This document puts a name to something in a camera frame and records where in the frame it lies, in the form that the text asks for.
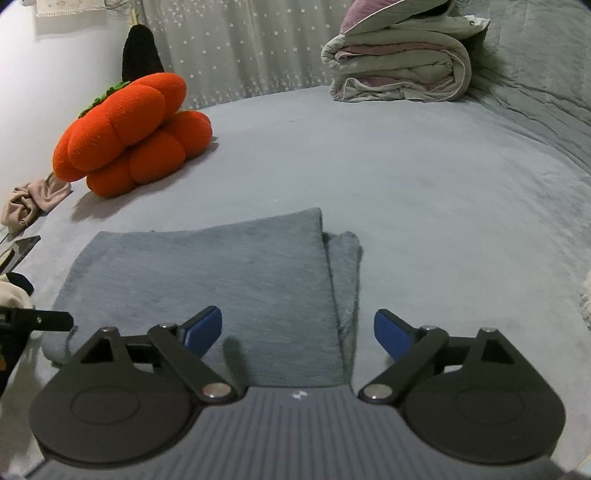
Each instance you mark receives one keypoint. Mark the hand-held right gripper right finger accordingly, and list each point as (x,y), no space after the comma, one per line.
(392,334)

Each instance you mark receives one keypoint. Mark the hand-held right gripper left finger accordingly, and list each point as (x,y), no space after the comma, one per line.
(203,330)

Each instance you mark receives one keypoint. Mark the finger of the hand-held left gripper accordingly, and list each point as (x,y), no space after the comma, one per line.
(41,321)

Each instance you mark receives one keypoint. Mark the grey printed knit sweater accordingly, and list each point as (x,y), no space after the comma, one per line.
(207,267)

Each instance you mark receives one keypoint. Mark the cream and black garment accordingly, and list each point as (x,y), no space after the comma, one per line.
(14,290)

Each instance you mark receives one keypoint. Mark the crumpled beige cloth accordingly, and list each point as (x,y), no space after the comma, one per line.
(32,203)

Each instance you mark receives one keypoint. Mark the light grey bed sheet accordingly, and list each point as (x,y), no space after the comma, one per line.
(369,184)

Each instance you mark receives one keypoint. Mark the white fluffy cloth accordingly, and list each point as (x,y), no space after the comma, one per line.
(585,300)

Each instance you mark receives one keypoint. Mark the orange pumpkin plush pillow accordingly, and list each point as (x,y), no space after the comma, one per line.
(129,134)

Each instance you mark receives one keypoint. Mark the folded white quilt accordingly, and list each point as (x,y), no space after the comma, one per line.
(397,64)

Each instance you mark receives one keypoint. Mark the black hanging cloth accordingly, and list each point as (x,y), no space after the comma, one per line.
(141,53)

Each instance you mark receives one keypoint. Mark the grey star curtain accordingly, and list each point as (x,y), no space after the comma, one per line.
(240,46)

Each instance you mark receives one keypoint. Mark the grey quilted bedspread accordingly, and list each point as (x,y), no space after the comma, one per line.
(531,69)

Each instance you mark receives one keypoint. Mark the purple pillow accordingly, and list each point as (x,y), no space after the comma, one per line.
(369,14)

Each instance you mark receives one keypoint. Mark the covered wall air conditioner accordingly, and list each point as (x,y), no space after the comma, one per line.
(69,7)

